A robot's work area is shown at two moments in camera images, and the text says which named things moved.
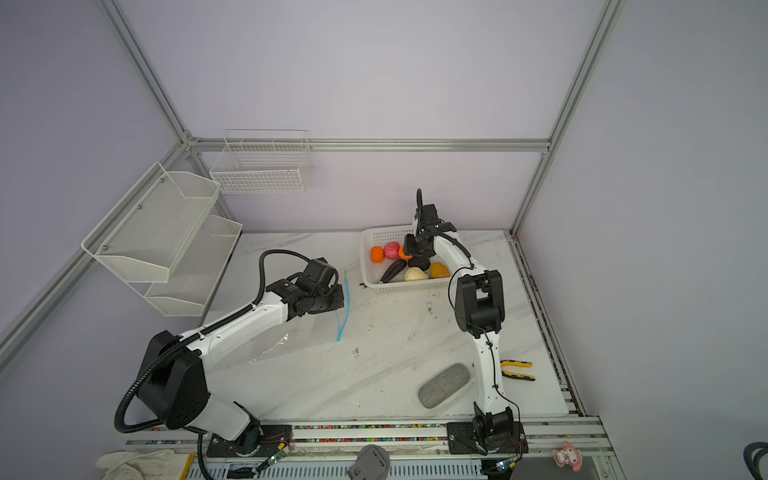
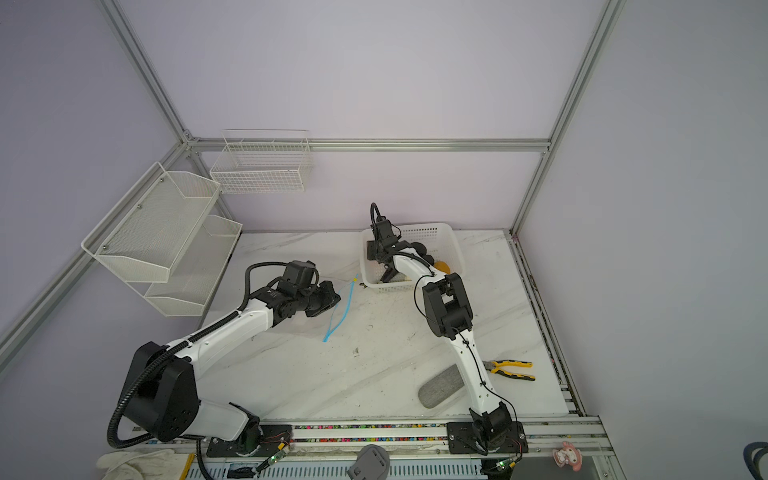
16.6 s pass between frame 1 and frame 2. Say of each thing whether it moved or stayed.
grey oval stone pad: stayed
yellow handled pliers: stayed
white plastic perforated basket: stayed
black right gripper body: moved
